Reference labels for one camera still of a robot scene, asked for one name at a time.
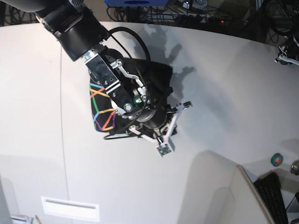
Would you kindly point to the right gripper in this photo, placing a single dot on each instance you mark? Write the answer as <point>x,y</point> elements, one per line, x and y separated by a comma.
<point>154,123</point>

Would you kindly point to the black t-shirt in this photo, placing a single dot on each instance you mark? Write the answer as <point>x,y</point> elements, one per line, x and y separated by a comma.
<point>122,88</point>

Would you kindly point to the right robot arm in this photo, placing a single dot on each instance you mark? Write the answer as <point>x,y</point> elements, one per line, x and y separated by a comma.
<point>76,28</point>

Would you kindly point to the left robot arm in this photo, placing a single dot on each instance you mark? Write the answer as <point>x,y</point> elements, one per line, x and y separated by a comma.
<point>293,44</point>

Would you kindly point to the white partition panel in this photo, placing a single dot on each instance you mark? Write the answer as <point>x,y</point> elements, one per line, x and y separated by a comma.
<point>218,191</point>

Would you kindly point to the black power strip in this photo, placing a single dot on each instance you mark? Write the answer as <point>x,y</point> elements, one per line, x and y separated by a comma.
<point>194,20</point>

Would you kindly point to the green tape roll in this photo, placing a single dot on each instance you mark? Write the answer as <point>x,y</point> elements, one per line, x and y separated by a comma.
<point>277,159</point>

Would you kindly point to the black keyboard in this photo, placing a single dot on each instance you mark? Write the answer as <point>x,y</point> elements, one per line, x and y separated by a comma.
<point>269,189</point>

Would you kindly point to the metal knob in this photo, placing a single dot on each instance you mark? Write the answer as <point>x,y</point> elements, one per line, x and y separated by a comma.
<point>294,168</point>

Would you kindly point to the pencil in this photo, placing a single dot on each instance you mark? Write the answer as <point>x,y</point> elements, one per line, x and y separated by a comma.
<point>38,220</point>

